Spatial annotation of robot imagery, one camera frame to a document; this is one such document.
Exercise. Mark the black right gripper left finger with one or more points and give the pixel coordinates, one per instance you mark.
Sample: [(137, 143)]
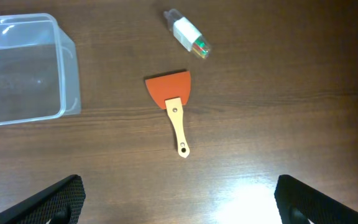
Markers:
[(61, 202)]

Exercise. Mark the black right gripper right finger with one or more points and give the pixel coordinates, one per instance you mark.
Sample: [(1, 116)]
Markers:
[(300, 203)]

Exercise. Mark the clear plastic container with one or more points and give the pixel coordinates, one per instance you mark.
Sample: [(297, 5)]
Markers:
[(39, 76)]

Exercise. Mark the orange scraper with wooden handle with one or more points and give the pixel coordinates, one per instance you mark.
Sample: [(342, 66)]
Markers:
[(170, 93)]

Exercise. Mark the clear box of coloured bits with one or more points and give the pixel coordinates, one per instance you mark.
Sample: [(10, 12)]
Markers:
[(187, 34)]

